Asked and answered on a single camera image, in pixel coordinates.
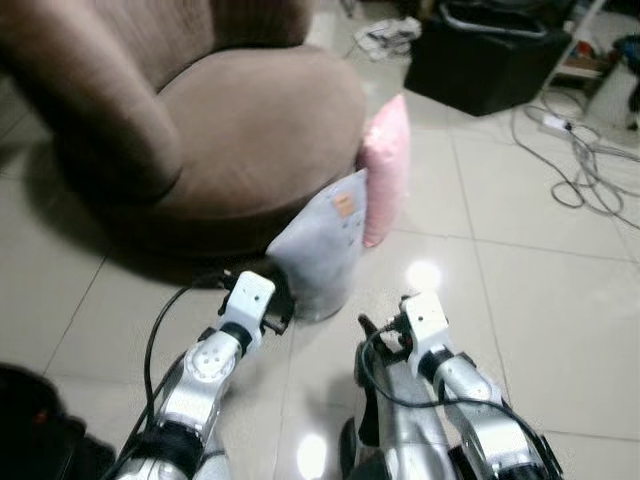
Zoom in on grey pillow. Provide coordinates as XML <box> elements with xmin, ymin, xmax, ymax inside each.
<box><xmin>266</xmin><ymin>168</ymin><xmax>369</xmax><ymax>323</ymax></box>

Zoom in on pink pillow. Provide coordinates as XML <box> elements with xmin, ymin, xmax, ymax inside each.
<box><xmin>358</xmin><ymin>94</ymin><xmax>412</xmax><ymax>249</ymax></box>

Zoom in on brown round sofa chair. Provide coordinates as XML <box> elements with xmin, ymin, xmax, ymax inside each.
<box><xmin>0</xmin><ymin>0</ymin><xmax>369</xmax><ymax>259</ymax></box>

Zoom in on blue stool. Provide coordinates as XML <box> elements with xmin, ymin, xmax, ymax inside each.
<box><xmin>610</xmin><ymin>35</ymin><xmax>640</xmax><ymax>79</ymax></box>

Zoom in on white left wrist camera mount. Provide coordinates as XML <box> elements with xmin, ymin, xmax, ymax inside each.
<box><xmin>218</xmin><ymin>271</ymin><xmax>276</xmax><ymax>337</ymax></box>

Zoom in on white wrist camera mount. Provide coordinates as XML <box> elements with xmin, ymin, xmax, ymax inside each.
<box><xmin>400</xmin><ymin>292</ymin><xmax>453</xmax><ymax>367</ymax></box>
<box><xmin>218</xmin><ymin>271</ymin><xmax>276</xmax><ymax>337</ymax></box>

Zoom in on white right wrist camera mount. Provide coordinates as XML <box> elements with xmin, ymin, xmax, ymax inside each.
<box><xmin>400</xmin><ymin>292</ymin><xmax>453</xmax><ymax>367</ymax></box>

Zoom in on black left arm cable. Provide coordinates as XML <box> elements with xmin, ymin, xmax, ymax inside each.
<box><xmin>125</xmin><ymin>282</ymin><xmax>231</xmax><ymax>456</ymax></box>

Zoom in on grey floor cables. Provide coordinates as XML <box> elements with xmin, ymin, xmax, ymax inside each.
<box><xmin>510</xmin><ymin>95</ymin><xmax>640</xmax><ymax>229</ymax></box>

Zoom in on black box with metal handle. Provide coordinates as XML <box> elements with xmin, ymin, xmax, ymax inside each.
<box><xmin>405</xmin><ymin>0</ymin><xmax>573</xmax><ymax>117</ymax></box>

